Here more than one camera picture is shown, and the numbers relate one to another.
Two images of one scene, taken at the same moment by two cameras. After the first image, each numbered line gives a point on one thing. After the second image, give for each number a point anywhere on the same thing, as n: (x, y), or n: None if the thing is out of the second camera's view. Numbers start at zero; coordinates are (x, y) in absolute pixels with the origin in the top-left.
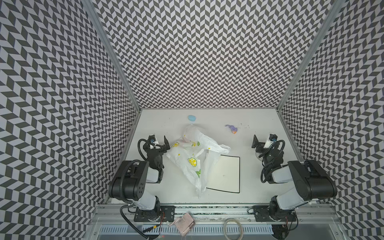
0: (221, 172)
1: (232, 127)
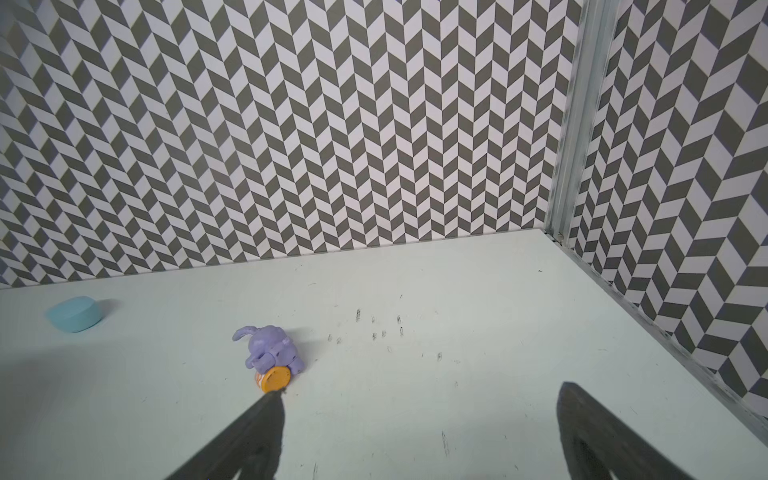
0: None
1: (270, 347)
